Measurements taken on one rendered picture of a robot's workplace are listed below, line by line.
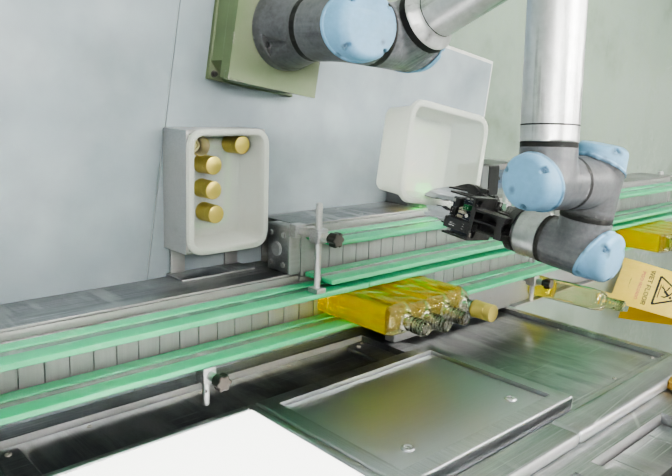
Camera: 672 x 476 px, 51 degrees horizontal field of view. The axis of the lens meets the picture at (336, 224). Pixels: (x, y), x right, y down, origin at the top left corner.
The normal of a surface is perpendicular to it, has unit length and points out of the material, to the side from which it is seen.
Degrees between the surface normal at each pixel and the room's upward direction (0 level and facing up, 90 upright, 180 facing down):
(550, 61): 67
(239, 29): 2
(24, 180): 0
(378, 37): 9
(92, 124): 0
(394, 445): 90
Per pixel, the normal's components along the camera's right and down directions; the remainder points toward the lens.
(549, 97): -0.40, 0.07
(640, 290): -0.42, -0.39
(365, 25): 0.56, 0.18
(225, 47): -0.72, -0.04
